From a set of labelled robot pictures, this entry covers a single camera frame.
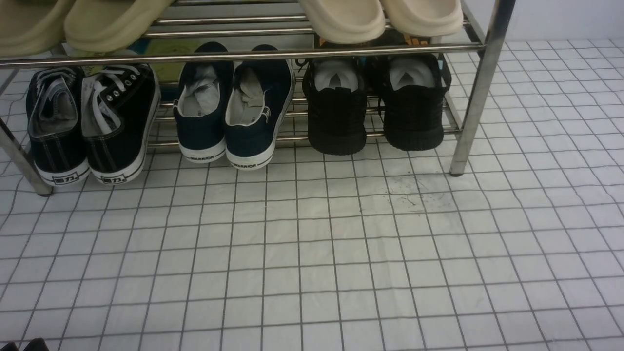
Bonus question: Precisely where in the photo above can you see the navy sneaker right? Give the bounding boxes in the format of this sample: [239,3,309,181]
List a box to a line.
[224,59,296,171]

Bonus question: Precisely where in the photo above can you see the navy sneaker left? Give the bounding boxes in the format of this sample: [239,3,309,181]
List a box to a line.
[173,60,234,164]

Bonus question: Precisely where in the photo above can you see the green yellow box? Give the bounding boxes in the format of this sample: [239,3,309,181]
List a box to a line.
[127,39,201,83]

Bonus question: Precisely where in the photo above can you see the beige slipper far right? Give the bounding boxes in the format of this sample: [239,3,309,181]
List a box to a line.
[381,0,464,37]

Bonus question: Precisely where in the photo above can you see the black canvas sneaker white laces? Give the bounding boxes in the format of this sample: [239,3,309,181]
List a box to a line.
[81,63,161,186]

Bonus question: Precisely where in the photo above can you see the black shoe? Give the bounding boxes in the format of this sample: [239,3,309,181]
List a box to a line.
[302,58,367,156]
[366,54,450,151]

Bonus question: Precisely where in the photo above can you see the black box orange print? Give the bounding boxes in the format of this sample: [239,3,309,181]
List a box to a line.
[314,29,438,49]

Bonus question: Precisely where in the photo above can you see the black object bottom left corner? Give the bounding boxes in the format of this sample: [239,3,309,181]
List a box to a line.
[0,338,49,351]

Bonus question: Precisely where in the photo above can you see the beige slipper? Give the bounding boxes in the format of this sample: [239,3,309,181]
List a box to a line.
[298,0,386,44]
[381,0,464,37]

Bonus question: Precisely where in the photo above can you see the metal shoe rack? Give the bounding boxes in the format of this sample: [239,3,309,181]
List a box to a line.
[1,0,516,197]

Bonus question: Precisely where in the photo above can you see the navy sneaker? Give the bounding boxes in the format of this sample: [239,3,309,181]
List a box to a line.
[224,59,296,171]
[173,60,234,164]

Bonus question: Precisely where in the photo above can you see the black canvas sneaker far left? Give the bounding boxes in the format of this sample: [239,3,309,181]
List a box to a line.
[25,67,91,186]

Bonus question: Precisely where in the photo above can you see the olive slipper far left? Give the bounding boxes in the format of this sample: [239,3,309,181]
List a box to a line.
[0,0,75,58]

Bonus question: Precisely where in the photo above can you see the olive slipper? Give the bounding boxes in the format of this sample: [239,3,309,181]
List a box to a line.
[64,0,173,53]
[0,0,75,58]

